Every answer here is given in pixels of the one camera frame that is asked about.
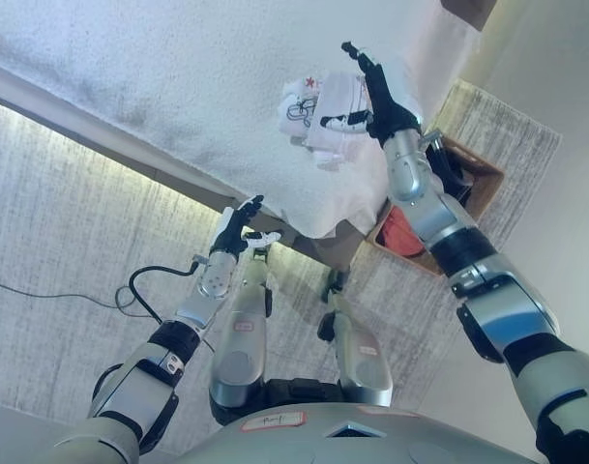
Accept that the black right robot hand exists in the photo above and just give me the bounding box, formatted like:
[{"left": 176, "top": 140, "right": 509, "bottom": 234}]
[{"left": 319, "top": 41, "right": 424, "bottom": 149}]

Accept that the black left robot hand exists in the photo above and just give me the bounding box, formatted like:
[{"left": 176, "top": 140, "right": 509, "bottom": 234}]
[{"left": 209, "top": 194, "right": 283, "bottom": 258}]

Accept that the white printed clothes bundle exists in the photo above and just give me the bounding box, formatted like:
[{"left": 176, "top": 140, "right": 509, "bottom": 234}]
[{"left": 276, "top": 71, "right": 387, "bottom": 170}]

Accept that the brown cardboard basket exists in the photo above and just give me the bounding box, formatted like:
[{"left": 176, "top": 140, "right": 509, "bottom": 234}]
[{"left": 366, "top": 128, "right": 506, "bottom": 277}]

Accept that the silver left robot leg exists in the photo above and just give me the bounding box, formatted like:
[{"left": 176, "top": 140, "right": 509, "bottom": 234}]
[{"left": 209, "top": 241, "right": 275, "bottom": 412}]

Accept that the silver robot leg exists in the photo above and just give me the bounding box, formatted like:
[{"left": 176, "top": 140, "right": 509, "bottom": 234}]
[
  {"left": 209, "top": 241, "right": 275, "bottom": 412},
  {"left": 316, "top": 268, "right": 395, "bottom": 408}
]

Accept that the black garment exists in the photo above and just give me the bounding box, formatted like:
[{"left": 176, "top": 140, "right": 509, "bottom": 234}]
[{"left": 427, "top": 144, "right": 474, "bottom": 207}]

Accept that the orange garment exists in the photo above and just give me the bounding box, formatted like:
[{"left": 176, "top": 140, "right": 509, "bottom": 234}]
[{"left": 373, "top": 205, "right": 427, "bottom": 257}]

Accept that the white towel-covered table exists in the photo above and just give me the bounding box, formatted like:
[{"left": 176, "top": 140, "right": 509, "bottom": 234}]
[{"left": 0, "top": 0, "right": 482, "bottom": 240}]

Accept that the grey woven rug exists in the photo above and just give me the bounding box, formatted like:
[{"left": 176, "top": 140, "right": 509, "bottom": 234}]
[{"left": 0, "top": 79, "right": 564, "bottom": 453}]

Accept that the silver right robot leg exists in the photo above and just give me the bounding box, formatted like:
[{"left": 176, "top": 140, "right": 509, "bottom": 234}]
[{"left": 316, "top": 268, "right": 395, "bottom": 408}]

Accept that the silver robot torso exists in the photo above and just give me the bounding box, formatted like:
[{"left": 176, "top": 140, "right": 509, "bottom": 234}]
[{"left": 177, "top": 379, "right": 542, "bottom": 464}]

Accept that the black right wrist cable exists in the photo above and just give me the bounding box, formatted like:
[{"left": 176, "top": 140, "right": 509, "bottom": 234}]
[{"left": 421, "top": 129, "right": 457, "bottom": 194}]

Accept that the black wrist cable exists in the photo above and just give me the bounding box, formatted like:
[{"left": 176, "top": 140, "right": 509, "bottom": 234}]
[
  {"left": 421, "top": 129, "right": 457, "bottom": 194},
  {"left": 91, "top": 257, "right": 209, "bottom": 402}
]

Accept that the thin black floor cable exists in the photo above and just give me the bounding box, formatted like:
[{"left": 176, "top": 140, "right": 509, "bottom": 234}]
[{"left": 0, "top": 275, "right": 216, "bottom": 354}]

